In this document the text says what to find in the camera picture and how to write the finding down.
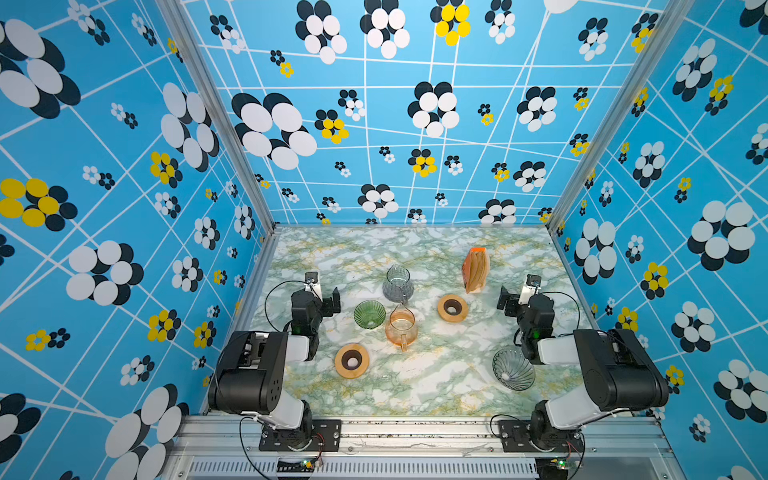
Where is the green glass dripper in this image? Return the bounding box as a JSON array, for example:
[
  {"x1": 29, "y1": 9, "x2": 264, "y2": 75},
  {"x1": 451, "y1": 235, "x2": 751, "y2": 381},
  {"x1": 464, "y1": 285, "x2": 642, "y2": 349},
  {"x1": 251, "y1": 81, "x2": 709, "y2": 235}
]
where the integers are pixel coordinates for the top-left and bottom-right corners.
[{"x1": 353, "y1": 300, "x2": 386, "y2": 330}]

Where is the wooden ring holder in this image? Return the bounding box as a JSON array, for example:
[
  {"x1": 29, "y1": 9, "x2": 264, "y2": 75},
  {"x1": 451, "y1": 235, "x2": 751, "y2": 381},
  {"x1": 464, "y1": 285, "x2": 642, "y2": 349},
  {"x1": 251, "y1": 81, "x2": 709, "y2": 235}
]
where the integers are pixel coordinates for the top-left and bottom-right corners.
[
  {"x1": 335, "y1": 343, "x2": 370, "y2": 379},
  {"x1": 437, "y1": 294, "x2": 469, "y2": 323}
]

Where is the clear grey glass dripper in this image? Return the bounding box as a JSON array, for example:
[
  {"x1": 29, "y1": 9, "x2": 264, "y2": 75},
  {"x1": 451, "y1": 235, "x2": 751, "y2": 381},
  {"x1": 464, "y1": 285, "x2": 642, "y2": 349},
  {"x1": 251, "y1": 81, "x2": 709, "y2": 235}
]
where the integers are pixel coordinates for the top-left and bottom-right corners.
[{"x1": 492, "y1": 347, "x2": 535, "y2": 392}]

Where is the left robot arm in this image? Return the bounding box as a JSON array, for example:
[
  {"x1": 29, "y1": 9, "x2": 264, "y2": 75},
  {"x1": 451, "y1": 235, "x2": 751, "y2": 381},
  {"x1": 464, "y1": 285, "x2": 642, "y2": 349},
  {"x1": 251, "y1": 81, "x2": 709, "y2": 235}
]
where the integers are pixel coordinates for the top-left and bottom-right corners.
[{"x1": 208, "y1": 285, "x2": 341, "y2": 450}]

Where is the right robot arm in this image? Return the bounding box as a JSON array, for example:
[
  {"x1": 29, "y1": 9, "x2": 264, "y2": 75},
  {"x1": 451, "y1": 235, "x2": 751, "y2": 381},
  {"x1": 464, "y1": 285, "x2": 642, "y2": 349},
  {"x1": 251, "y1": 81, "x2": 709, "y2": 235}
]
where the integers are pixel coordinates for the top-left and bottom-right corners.
[{"x1": 497, "y1": 287, "x2": 669, "y2": 451}]

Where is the orange coffee filter box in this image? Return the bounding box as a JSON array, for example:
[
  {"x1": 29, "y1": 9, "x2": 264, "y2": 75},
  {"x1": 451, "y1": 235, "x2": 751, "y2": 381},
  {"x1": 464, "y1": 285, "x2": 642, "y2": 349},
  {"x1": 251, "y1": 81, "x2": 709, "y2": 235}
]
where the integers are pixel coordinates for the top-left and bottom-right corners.
[{"x1": 462, "y1": 247, "x2": 490, "y2": 293}]

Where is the grey glass pitcher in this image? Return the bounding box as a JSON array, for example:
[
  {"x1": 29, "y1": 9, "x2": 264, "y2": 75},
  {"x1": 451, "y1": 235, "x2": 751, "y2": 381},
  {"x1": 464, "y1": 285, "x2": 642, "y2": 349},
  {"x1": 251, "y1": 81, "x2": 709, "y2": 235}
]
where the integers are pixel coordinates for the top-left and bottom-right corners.
[{"x1": 382, "y1": 265, "x2": 414, "y2": 304}]

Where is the left green circuit board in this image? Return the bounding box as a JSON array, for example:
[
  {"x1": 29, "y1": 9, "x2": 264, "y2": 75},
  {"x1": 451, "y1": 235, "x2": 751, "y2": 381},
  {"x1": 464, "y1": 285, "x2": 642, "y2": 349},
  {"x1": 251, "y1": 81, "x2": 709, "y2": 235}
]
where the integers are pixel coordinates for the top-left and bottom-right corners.
[{"x1": 276, "y1": 458, "x2": 322, "y2": 474}]

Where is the green circuit board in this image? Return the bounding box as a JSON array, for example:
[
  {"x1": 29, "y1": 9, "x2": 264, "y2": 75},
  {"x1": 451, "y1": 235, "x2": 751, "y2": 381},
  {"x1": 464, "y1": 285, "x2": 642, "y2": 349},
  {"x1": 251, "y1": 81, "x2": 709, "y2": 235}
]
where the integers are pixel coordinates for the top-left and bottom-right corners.
[
  {"x1": 536, "y1": 458, "x2": 569, "y2": 479},
  {"x1": 276, "y1": 458, "x2": 322, "y2": 474}
]

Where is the right green circuit board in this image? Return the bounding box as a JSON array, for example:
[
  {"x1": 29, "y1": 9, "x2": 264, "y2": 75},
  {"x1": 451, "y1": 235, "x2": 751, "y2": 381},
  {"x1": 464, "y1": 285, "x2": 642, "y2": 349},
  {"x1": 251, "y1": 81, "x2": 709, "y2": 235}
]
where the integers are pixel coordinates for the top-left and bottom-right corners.
[{"x1": 536, "y1": 458, "x2": 569, "y2": 479}]

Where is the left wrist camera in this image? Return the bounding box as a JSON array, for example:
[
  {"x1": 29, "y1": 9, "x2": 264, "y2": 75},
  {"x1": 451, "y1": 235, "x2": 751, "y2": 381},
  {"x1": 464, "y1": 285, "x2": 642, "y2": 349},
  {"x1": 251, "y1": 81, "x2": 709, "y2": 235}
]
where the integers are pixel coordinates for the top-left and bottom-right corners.
[{"x1": 304, "y1": 271, "x2": 322, "y2": 300}]

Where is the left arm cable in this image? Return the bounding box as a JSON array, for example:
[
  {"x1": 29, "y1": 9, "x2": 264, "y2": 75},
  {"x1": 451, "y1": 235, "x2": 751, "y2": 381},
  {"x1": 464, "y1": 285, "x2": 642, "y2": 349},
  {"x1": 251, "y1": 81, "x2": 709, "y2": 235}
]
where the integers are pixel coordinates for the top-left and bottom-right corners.
[{"x1": 263, "y1": 279, "x2": 308, "y2": 332}]

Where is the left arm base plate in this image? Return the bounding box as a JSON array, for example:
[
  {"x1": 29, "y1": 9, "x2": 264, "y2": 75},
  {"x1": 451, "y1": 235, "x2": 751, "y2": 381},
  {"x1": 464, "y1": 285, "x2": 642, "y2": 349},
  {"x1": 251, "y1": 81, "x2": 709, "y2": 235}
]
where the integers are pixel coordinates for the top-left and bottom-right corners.
[{"x1": 259, "y1": 419, "x2": 342, "y2": 453}]

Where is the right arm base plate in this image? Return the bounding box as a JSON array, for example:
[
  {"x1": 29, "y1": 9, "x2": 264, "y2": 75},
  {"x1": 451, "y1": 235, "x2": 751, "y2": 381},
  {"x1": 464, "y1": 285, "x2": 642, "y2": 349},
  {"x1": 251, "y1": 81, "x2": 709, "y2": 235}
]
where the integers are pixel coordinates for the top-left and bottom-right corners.
[{"x1": 496, "y1": 419, "x2": 585, "y2": 454}]

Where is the aluminium front rail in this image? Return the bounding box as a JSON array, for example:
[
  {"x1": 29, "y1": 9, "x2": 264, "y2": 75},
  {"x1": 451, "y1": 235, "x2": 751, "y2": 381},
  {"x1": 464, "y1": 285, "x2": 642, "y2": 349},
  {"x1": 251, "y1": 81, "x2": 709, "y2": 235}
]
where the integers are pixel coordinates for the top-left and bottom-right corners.
[{"x1": 161, "y1": 415, "x2": 684, "y2": 479}]

